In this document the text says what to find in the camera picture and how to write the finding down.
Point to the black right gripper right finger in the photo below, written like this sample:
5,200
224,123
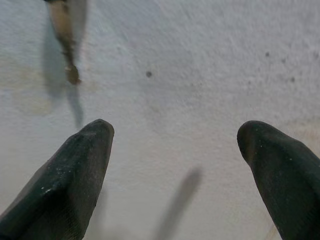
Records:
287,180

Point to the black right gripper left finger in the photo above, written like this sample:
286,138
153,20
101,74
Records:
65,190

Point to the brass key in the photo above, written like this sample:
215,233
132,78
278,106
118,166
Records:
63,27

